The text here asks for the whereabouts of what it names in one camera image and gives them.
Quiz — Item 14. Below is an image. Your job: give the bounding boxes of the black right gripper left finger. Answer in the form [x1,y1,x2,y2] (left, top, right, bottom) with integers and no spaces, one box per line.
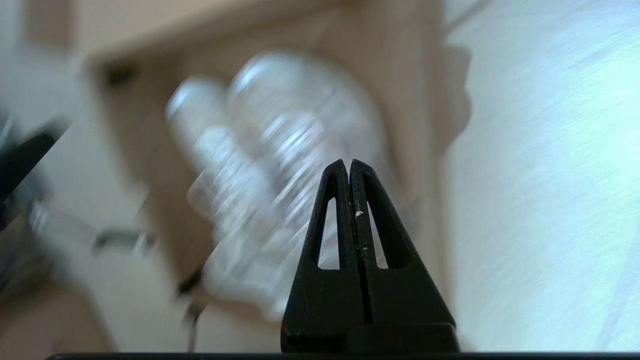
[280,158,372,352]

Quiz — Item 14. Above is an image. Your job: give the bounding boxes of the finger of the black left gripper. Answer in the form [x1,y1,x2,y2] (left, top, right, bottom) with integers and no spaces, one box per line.
[0,117,72,226]

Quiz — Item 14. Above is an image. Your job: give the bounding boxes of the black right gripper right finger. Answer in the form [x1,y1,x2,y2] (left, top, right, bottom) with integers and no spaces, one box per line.
[349,158,458,327]

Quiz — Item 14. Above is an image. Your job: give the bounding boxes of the brown cardboard shoe box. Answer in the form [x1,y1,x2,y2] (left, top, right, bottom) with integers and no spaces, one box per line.
[75,0,473,323]

